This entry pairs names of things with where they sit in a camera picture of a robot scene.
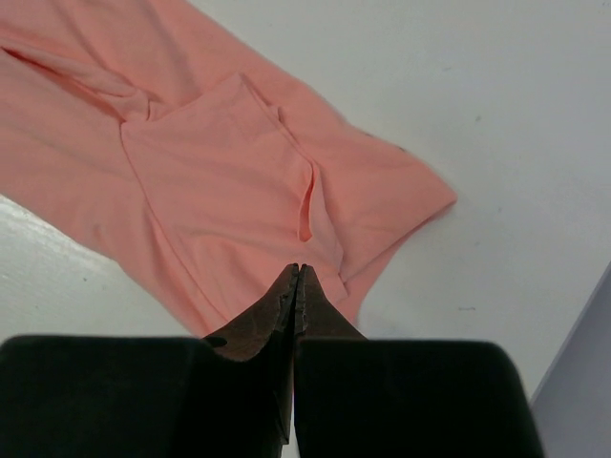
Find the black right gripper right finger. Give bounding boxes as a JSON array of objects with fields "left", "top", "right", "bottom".
[{"left": 294, "top": 266, "right": 544, "bottom": 457}]

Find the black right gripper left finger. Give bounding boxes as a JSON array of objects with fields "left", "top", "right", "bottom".
[{"left": 1, "top": 264, "right": 299, "bottom": 457}]

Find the pink t-shirt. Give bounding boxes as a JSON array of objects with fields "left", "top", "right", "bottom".
[{"left": 1, "top": 1, "right": 456, "bottom": 336}]

